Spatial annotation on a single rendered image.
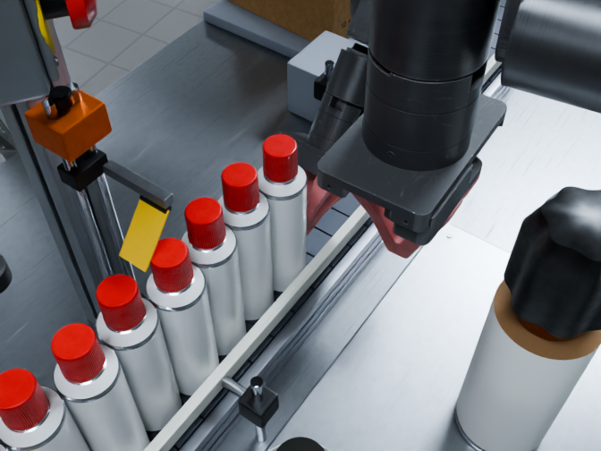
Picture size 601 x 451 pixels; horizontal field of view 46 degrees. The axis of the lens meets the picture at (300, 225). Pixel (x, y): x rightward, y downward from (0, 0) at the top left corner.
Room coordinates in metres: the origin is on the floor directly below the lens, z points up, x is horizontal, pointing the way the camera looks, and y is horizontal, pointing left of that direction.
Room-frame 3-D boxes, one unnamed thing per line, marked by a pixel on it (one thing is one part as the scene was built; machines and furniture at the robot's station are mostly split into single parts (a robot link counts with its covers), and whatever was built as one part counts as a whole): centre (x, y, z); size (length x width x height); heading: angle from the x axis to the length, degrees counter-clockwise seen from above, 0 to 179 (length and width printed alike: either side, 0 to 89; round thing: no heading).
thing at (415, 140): (0.29, -0.06, 1.30); 0.10 x 0.07 x 0.07; 146
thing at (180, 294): (0.36, 0.11, 0.98); 0.05 x 0.05 x 0.20
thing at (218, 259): (0.41, 0.08, 0.98); 0.05 x 0.05 x 0.20
